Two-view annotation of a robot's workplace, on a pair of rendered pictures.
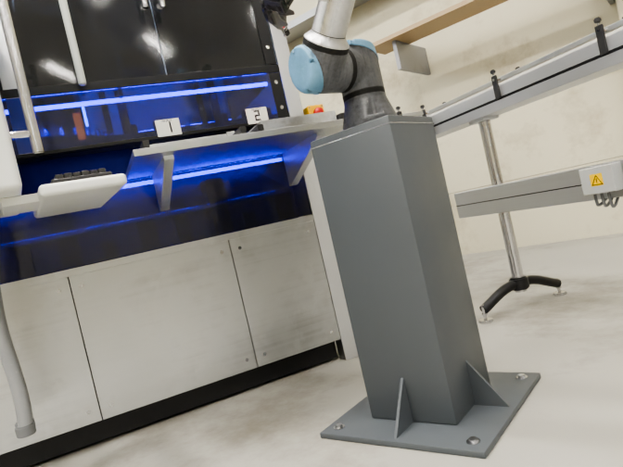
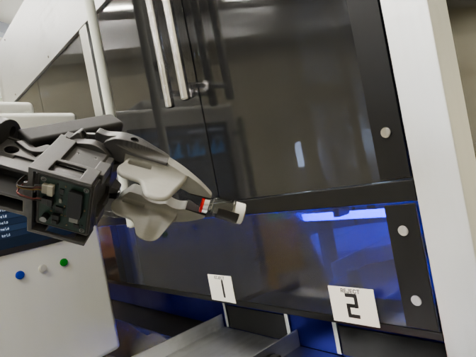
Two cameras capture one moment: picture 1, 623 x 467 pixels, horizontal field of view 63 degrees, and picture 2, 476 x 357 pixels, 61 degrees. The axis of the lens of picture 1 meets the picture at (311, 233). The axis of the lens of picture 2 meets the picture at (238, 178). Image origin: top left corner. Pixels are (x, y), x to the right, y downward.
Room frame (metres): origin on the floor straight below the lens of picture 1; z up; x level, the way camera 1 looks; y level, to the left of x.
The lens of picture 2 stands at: (1.63, -0.47, 1.26)
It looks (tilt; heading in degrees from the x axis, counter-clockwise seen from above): 0 degrees down; 71
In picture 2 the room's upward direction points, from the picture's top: 11 degrees counter-clockwise
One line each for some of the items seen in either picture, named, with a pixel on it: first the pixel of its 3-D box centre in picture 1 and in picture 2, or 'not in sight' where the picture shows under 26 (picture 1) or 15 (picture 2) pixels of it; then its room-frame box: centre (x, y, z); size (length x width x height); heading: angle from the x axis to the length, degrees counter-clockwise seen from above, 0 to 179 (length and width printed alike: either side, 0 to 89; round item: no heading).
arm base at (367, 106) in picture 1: (367, 110); not in sight; (1.40, -0.22, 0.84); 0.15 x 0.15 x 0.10
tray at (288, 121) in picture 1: (282, 133); not in sight; (1.78, 0.02, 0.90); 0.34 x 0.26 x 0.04; 23
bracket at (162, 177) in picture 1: (166, 185); not in sight; (1.65, 0.42, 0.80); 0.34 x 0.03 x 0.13; 23
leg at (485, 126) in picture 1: (502, 205); not in sight; (2.21, -0.84, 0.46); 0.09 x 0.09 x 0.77; 23
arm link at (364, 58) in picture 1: (356, 69); not in sight; (1.39, -0.22, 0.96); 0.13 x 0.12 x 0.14; 127
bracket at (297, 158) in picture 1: (305, 160); not in sight; (1.85, -0.04, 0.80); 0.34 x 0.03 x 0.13; 23
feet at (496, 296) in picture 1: (521, 292); not in sight; (2.21, -0.84, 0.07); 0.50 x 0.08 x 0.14; 113
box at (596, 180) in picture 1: (601, 179); not in sight; (1.69, -0.98, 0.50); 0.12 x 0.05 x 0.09; 23
